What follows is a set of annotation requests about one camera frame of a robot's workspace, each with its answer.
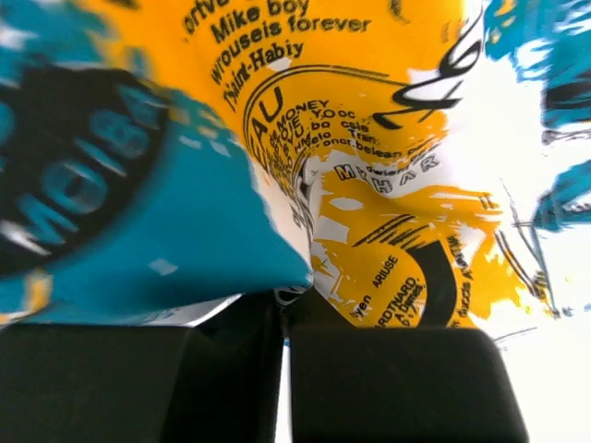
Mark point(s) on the colourful printed shorts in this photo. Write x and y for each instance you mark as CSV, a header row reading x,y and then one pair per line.
x,y
417,163

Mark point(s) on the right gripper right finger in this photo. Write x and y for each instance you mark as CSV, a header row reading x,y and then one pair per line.
x,y
395,385

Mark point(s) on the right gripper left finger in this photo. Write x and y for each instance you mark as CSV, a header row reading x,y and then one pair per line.
x,y
217,382

